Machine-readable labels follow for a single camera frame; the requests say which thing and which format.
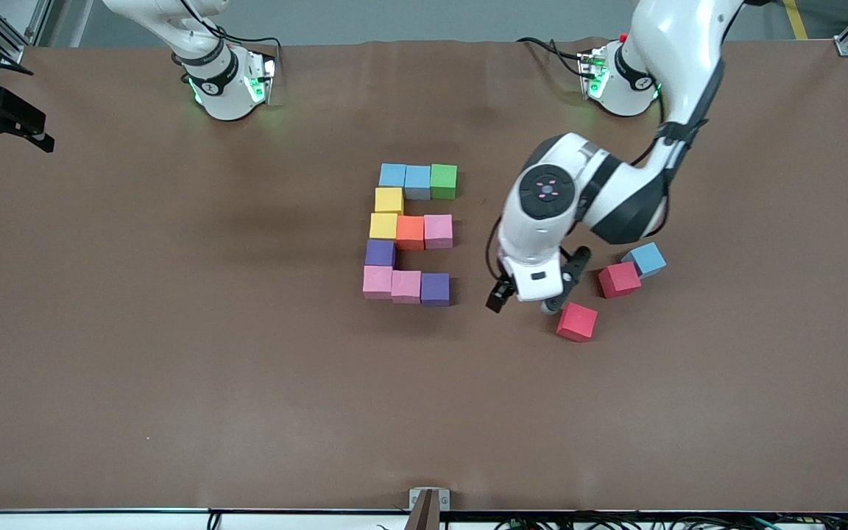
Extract brown table cover sheet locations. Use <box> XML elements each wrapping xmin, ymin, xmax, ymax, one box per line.
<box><xmin>0</xmin><ymin>37</ymin><xmax>848</xmax><ymax>514</ymax></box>

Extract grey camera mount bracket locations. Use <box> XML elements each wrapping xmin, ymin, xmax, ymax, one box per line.
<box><xmin>408</xmin><ymin>487</ymin><xmax>451</xmax><ymax>530</ymax></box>

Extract pink foam cube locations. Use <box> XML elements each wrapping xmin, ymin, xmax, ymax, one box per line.
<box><xmin>392</xmin><ymin>270</ymin><xmax>423</xmax><ymax>305</ymax></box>
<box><xmin>362</xmin><ymin>266</ymin><xmax>394</xmax><ymax>300</ymax></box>
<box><xmin>424</xmin><ymin>214</ymin><xmax>453</xmax><ymax>250</ymax></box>

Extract red foam cube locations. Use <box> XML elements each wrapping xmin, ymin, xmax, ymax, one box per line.
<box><xmin>556</xmin><ymin>302</ymin><xmax>599</xmax><ymax>343</ymax></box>
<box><xmin>598</xmin><ymin>261</ymin><xmax>643</xmax><ymax>300</ymax></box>

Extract purple foam cube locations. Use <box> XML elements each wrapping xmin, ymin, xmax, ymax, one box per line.
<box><xmin>420</xmin><ymin>273</ymin><xmax>451</xmax><ymax>307</ymax></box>
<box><xmin>364</xmin><ymin>239</ymin><xmax>397</xmax><ymax>268</ymax></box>

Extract black base cable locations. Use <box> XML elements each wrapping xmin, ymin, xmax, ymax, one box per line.
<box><xmin>516</xmin><ymin>35</ymin><xmax>596</xmax><ymax>79</ymax></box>

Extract orange foam cube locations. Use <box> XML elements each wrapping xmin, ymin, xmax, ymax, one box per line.
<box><xmin>396</xmin><ymin>216</ymin><xmax>425</xmax><ymax>251</ymax></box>

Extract green foam cube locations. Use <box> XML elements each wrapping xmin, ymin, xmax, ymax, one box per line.
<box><xmin>430</xmin><ymin>164</ymin><xmax>459</xmax><ymax>201</ymax></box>

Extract white table edge rail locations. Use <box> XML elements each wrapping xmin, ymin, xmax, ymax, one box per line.
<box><xmin>0</xmin><ymin>506</ymin><xmax>848</xmax><ymax>530</ymax></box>

